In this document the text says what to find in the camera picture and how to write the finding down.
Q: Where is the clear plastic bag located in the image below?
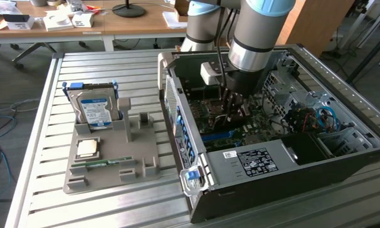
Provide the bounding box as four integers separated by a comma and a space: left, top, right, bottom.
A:
0, 0, 24, 15

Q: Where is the white flat box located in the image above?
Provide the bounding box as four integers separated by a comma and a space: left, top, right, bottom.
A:
42, 9, 74, 32

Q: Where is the white box with black lid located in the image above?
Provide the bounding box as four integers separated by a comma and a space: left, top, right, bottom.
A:
2, 14, 36, 30

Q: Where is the green RAM stick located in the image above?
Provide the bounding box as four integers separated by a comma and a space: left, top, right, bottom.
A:
72, 156, 134, 168

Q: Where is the green motherboard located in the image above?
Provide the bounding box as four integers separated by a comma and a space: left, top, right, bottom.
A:
186, 64, 284, 152

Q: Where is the white tape roll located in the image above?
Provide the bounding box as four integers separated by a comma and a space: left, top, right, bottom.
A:
50, 14, 72, 26

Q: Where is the white paper stack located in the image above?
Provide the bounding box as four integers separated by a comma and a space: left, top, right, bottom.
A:
162, 11, 189, 29

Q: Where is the blue wire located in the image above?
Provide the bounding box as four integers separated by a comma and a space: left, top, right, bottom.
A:
316, 106, 341, 131

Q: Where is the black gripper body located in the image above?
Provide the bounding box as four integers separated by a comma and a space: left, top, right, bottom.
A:
225, 69, 266, 98

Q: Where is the square CPU chip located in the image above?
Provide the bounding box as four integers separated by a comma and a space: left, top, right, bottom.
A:
76, 139, 98, 158

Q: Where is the metal CPU socket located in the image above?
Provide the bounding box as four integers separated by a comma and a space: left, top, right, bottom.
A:
205, 99, 224, 117

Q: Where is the brown cardboard box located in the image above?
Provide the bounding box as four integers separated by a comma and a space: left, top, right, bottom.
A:
173, 0, 190, 17

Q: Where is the hard disk in blue caddy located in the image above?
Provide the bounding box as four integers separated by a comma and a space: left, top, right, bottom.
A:
61, 80, 120, 130

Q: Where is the grey plastic parts rack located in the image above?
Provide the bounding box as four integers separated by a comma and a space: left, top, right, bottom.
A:
62, 97, 161, 195

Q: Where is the black round lamp base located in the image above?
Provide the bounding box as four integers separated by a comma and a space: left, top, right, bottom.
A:
112, 0, 146, 18

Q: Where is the grey power supply unit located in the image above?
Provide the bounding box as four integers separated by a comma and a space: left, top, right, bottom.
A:
206, 139, 297, 186

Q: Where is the grey chipset heatsink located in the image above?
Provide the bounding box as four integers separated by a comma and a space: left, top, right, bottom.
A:
245, 135, 262, 145

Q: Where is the wooden desk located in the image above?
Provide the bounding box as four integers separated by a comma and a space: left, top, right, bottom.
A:
102, 0, 190, 52
0, 0, 106, 52

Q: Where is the blue floor cable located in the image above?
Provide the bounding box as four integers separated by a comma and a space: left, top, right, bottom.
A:
0, 104, 17, 204

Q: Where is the small white box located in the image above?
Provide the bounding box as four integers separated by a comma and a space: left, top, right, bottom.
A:
72, 13, 94, 28

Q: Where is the black wire harness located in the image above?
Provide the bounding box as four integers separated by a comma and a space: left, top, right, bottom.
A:
284, 108, 317, 133

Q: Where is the open black PC case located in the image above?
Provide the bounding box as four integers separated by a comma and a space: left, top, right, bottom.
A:
157, 43, 380, 224

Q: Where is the black camera cable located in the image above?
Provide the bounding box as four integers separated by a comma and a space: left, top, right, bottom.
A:
213, 0, 230, 87

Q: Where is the dark metal table leg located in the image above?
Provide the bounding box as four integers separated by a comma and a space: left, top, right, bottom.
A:
347, 30, 380, 84

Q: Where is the blue case latch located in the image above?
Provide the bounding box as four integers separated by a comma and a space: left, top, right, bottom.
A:
182, 169, 200, 183

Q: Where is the wooden cabinet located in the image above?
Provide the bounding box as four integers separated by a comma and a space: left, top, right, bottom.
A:
273, 0, 357, 57

